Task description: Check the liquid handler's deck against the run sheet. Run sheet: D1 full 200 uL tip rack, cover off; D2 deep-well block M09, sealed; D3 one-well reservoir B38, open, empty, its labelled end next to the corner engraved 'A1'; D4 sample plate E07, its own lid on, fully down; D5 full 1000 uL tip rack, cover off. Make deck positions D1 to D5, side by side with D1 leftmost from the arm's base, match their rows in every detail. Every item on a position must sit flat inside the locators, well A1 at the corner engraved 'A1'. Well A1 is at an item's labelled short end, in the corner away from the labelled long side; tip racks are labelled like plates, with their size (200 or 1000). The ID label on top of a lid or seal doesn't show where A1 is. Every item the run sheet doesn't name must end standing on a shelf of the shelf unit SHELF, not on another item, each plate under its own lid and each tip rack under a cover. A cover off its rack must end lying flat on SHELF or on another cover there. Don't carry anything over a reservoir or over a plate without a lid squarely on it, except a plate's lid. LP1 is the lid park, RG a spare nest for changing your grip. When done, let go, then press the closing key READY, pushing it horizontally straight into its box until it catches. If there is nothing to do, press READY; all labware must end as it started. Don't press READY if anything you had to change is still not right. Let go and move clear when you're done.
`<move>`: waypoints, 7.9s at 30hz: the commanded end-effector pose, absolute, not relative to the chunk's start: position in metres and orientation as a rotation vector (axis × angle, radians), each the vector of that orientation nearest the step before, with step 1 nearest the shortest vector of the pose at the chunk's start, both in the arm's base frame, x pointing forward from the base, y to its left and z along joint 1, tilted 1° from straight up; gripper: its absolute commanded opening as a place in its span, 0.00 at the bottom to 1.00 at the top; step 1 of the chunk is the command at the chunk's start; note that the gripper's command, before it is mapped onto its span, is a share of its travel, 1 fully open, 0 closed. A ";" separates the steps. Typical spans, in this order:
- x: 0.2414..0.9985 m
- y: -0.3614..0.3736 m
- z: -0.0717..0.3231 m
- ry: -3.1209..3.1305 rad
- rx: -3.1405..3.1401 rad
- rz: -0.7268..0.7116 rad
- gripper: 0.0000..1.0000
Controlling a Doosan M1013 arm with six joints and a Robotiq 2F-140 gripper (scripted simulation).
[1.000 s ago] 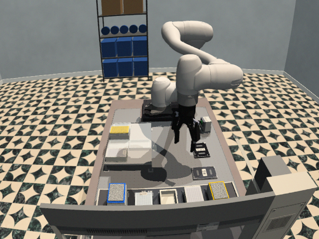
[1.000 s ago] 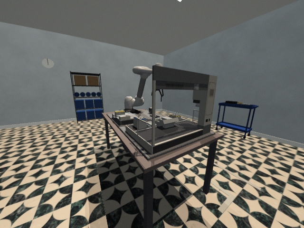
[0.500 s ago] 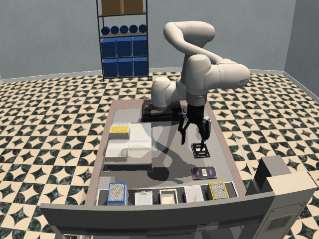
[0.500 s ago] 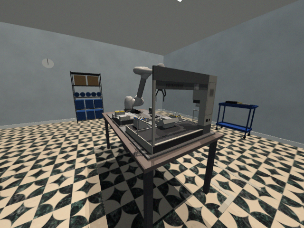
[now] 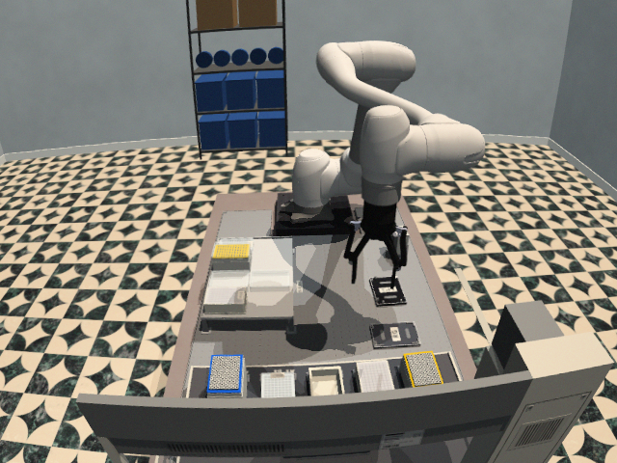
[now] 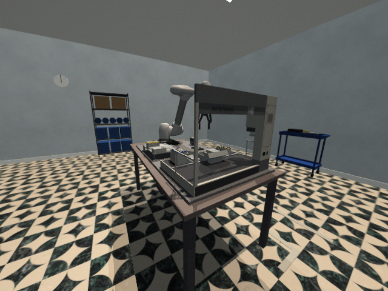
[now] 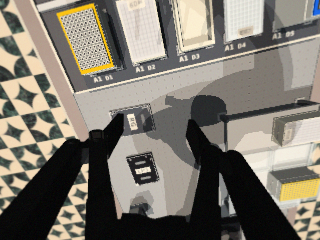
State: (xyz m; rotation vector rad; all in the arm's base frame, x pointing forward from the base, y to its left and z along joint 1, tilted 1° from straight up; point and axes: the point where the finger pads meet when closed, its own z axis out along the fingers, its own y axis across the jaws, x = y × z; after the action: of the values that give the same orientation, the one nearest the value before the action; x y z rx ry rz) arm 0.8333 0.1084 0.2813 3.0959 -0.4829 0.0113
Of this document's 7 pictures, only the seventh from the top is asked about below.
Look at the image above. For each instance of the beige one-well reservoir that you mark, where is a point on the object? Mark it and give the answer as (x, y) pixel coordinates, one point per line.
(193, 21)

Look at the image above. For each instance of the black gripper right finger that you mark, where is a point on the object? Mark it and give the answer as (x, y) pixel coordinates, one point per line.
(259, 216)

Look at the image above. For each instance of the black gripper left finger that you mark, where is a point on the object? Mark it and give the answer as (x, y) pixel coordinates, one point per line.
(32, 213)

